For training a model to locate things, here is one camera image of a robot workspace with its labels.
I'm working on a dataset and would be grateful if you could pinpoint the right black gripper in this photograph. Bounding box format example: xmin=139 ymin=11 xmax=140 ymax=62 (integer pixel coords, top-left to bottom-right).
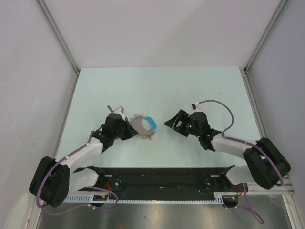
xmin=164 ymin=109 xmax=201 ymax=138

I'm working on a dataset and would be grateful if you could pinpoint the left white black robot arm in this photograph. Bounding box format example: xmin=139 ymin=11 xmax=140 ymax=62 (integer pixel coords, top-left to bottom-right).
xmin=29 ymin=113 xmax=138 ymax=208

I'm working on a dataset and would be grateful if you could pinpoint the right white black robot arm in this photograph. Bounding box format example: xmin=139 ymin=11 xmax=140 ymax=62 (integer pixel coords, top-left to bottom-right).
xmin=164 ymin=110 xmax=291 ymax=191

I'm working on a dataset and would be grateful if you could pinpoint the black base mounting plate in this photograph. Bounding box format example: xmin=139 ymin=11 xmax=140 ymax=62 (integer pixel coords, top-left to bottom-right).
xmin=94 ymin=167 xmax=246 ymax=200

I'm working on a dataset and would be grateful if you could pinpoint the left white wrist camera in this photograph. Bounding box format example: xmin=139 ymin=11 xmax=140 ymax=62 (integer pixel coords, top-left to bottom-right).
xmin=112 ymin=106 xmax=125 ymax=120

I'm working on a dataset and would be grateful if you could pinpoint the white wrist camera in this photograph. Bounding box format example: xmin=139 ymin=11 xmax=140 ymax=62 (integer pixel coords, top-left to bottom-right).
xmin=191 ymin=102 xmax=202 ymax=113
xmin=112 ymin=106 xmax=125 ymax=120

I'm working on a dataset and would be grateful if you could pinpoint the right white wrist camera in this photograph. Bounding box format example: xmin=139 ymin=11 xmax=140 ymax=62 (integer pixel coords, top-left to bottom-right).
xmin=191 ymin=102 xmax=202 ymax=113

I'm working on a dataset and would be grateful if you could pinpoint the white slotted cable duct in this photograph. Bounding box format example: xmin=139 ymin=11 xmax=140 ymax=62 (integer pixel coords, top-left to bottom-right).
xmin=63 ymin=194 xmax=239 ymax=205

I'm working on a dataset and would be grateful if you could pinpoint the right aluminium frame post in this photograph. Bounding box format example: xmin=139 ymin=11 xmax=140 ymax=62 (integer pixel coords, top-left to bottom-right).
xmin=244 ymin=0 xmax=289 ymax=72

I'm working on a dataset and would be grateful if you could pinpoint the aluminium frame post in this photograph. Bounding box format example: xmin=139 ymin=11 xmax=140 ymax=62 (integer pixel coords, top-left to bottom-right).
xmin=35 ymin=0 xmax=80 ymax=76
xmin=244 ymin=0 xmax=289 ymax=72

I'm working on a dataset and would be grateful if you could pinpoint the left aluminium frame post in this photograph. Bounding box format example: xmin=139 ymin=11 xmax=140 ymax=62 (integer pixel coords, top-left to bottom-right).
xmin=35 ymin=0 xmax=80 ymax=76

